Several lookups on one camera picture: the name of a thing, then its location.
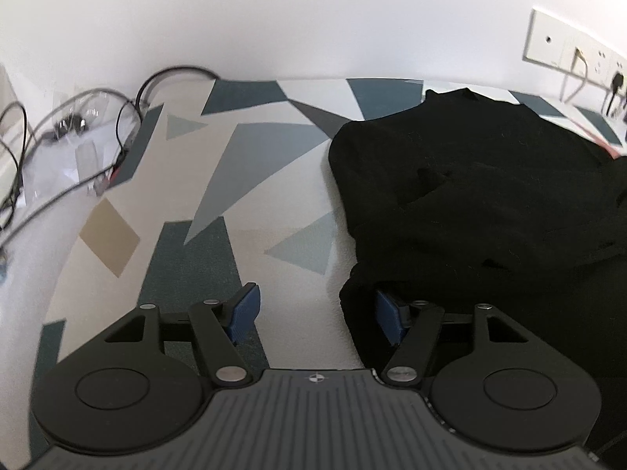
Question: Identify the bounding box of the white cable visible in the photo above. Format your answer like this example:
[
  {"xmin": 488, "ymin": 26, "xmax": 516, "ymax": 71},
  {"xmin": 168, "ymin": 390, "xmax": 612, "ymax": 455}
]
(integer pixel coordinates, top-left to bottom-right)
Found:
[{"xmin": 560, "ymin": 46, "xmax": 590, "ymax": 105}]

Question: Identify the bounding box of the geometric patterned mat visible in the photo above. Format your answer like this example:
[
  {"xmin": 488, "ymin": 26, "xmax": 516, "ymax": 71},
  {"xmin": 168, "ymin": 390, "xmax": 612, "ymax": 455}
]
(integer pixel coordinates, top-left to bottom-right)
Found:
[{"xmin": 29, "ymin": 77, "xmax": 627, "ymax": 457}]

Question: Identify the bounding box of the clear plastic bag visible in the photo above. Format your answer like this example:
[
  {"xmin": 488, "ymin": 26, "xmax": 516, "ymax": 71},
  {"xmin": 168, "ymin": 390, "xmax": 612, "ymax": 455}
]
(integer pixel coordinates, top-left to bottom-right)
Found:
[{"xmin": 24, "ymin": 87, "xmax": 144, "ymax": 202}]

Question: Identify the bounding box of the black sweater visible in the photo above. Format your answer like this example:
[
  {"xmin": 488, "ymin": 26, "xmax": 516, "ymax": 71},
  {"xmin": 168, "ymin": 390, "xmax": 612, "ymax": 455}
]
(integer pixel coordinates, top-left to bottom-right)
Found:
[{"xmin": 327, "ymin": 87, "xmax": 627, "ymax": 383}]

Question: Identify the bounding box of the black plug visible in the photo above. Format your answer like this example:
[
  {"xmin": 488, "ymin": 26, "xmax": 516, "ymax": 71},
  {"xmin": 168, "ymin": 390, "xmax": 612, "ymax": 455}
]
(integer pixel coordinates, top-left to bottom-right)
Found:
[{"xmin": 605, "ymin": 72, "xmax": 627, "ymax": 119}]

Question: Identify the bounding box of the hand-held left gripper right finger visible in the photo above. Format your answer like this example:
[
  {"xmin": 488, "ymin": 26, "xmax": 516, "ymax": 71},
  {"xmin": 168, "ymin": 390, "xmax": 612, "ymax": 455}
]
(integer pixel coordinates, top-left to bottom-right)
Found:
[{"xmin": 375, "ymin": 290, "xmax": 531, "ymax": 387}]

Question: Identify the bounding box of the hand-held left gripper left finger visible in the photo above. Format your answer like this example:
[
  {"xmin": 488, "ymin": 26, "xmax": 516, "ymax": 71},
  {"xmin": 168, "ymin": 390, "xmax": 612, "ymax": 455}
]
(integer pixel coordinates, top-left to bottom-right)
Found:
[{"xmin": 104, "ymin": 282, "xmax": 261, "ymax": 389}]

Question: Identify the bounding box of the white wall socket panel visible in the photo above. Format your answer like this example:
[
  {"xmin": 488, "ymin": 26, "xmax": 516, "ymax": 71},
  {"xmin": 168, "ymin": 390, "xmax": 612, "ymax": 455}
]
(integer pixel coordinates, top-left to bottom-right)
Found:
[{"xmin": 524, "ymin": 8, "xmax": 627, "ymax": 91}]

